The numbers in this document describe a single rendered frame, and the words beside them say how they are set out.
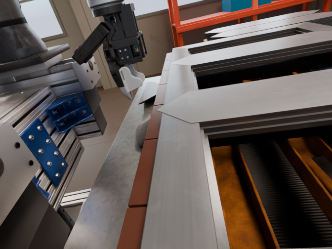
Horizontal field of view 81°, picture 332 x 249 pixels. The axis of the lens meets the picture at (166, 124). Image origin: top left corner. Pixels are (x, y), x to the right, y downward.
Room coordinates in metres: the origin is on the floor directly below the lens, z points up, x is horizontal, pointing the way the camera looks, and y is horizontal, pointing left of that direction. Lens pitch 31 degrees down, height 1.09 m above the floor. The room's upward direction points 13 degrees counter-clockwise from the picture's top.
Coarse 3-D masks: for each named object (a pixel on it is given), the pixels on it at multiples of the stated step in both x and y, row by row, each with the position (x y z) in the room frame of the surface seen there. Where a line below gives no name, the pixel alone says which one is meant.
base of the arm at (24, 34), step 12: (0, 24) 0.65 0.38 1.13; (12, 24) 0.67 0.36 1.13; (24, 24) 0.70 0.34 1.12; (0, 36) 0.65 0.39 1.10; (12, 36) 0.65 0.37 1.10; (24, 36) 0.67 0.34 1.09; (36, 36) 0.71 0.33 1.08; (0, 48) 0.64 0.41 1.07; (12, 48) 0.64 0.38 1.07; (24, 48) 0.65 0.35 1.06; (36, 48) 0.67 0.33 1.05; (0, 60) 0.64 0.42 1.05; (12, 60) 0.63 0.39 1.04
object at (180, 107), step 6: (180, 96) 0.52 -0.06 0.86; (186, 96) 0.51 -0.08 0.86; (174, 102) 0.49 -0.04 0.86; (180, 102) 0.48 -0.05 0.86; (186, 102) 0.47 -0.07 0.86; (168, 108) 0.46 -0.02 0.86; (174, 108) 0.46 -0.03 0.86; (180, 108) 0.45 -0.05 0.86; (186, 108) 0.44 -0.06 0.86; (168, 114) 0.43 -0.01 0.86; (174, 114) 0.42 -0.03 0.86; (180, 114) 0.42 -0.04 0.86; (186, 114) 0.41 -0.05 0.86; (186, 120) 0.38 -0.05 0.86
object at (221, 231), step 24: (192, 48) 1.13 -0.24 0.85; (216, 48) 1.09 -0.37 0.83; (288, 48) 0.73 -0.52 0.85; (312, 48) 0.71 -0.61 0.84; (192, 72) 0.75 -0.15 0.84; (216, 120) 0.36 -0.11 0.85; (240, 120) 0.35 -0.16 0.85; (264, 120) 0.33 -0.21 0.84; (288, 120) 0.32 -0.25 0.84; (312, 120) 0.31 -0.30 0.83; (216, 192) 0.20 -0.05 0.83; (216, 216) 0.15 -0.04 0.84
